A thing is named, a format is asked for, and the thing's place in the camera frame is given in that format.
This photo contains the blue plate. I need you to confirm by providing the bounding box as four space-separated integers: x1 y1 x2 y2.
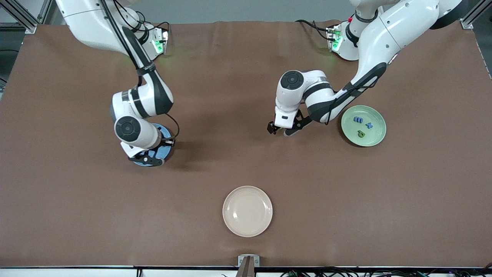
133 124 173 167

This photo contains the cream plate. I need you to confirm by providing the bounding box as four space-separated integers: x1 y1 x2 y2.
222 186 273 238

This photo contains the green plate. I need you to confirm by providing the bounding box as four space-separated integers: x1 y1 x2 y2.
341 105 387 147

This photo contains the brown table mat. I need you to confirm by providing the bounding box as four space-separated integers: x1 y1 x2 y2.
0 20 492 268

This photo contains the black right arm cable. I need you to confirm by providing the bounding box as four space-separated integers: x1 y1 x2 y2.
100 0 180 140

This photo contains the grey base connector bracket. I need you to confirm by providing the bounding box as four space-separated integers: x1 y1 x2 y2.
152 29 170 55
326 25 343 53

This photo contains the black base power cable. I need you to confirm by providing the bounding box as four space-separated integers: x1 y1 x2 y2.
295 19 336 41

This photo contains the grey metal mount bracket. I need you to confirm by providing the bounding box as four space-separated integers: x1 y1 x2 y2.
236 255 260 277

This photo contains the black cable bundle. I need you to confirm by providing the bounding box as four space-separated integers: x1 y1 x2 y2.
280 267 492 277

